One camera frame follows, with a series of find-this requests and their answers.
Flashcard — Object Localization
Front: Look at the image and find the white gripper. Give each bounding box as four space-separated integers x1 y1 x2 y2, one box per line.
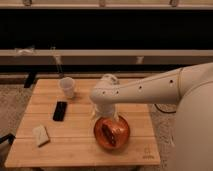
95 104 116 118

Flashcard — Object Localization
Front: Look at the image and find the orange ceramic bowl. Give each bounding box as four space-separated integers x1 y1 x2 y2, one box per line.
93 116 130 150

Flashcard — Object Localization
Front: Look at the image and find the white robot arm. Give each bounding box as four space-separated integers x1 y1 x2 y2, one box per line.
90 62 213 171

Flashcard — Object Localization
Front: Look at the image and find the dark brown food piece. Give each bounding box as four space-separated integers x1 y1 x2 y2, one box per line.
102 124 116 146

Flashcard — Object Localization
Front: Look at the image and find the small white bottle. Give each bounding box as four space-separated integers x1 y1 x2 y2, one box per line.
102 74 119 85

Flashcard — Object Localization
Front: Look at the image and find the black smartphone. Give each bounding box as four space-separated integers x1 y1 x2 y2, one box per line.
53 101 67 121

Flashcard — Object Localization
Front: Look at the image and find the white plastic cup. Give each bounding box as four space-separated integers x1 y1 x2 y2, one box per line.
59 77 75 98

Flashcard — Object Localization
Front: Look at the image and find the wooden table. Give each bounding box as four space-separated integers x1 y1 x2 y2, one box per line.
5 79 160 168

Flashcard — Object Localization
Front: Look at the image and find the beige sponge block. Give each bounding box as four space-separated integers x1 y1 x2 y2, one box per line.
33 125 50 147

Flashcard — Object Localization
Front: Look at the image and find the black object at left edge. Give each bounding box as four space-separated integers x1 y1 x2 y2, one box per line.
0 133 15 145

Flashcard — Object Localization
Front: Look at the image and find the black cable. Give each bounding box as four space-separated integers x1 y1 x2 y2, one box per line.
153 103 177 115

